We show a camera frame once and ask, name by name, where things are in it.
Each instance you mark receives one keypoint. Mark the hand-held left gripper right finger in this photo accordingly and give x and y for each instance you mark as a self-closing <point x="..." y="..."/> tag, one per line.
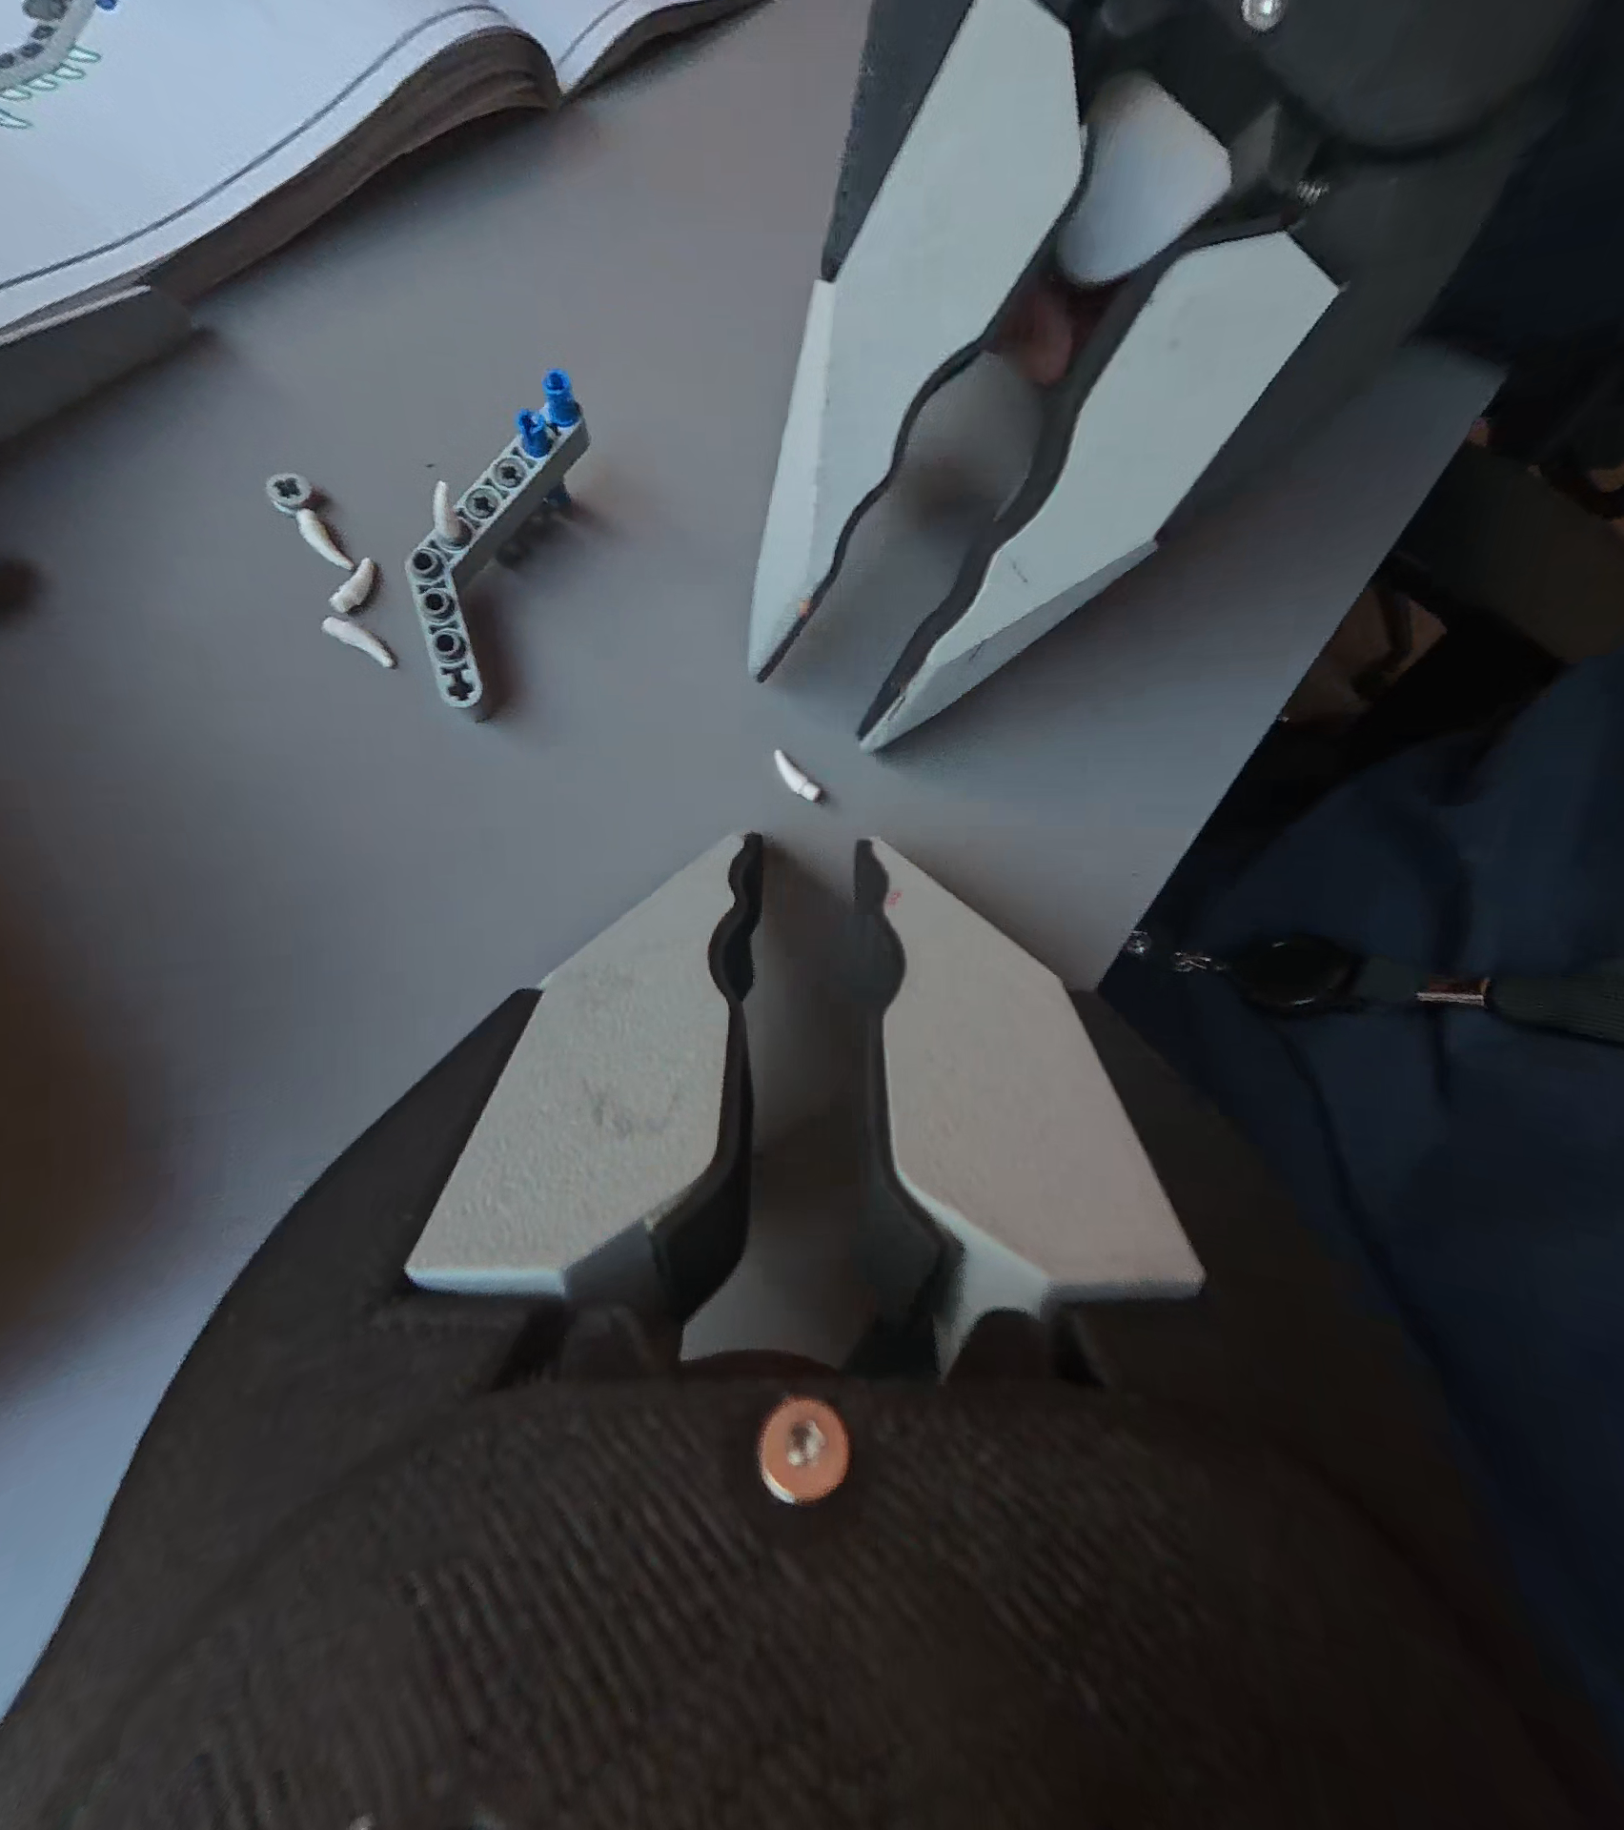
<point x="1026" y="1130"/>

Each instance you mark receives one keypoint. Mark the small grey lego connector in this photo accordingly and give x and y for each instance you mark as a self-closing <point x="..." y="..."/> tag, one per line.
<point x="286" y="491"/>

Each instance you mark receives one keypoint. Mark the white lego tooth piece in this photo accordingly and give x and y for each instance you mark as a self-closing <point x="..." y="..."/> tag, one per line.
<point x="797" y="775"/>
<point x="324" y="539"/>
<point x="357" y="642"/>
<point x="443" y="506"/>
<point x="351" y="584"/>

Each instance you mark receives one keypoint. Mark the person's dark blue clothing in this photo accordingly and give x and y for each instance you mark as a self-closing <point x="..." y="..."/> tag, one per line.
<point x="1470" y="1288"/>

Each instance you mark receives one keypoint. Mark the lego instruction booklet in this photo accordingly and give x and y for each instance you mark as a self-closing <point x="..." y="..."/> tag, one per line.
<point x="183" y="129"/>

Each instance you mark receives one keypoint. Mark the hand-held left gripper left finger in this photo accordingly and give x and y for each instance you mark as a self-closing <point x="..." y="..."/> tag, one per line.
<point x="568" y="1116"/>

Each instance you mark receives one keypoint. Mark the grey angled lego beam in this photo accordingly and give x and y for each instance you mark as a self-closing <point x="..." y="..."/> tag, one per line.
<point x="448" y="602"/>

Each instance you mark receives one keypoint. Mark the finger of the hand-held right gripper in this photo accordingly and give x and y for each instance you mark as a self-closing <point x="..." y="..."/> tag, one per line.
<point x="1184" y="415"/>
<point x="940" y="186"/>

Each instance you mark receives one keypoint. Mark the black badge reel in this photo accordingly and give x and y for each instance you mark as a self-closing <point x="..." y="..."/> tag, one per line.
<point x="1295" y="975"/>

